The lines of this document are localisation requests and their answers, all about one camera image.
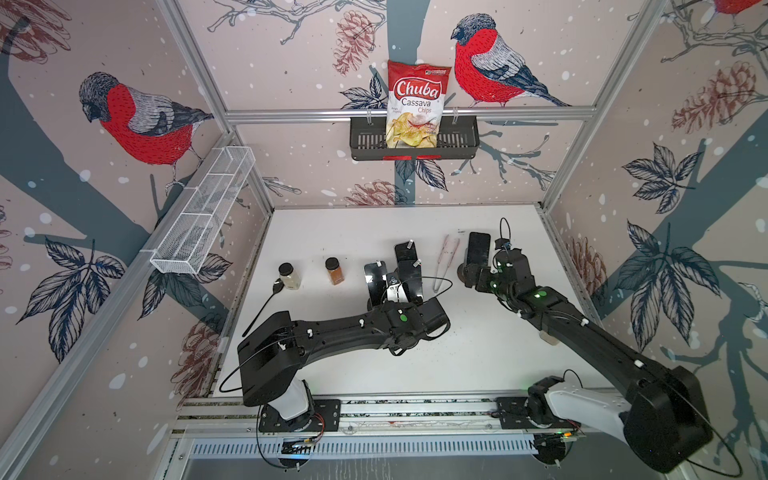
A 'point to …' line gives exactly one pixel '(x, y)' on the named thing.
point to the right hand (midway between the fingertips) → (473, 274)
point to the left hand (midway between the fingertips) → (405, 309)
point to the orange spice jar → (336, 275)
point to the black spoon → (277, 286)
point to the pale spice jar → (290, 276)
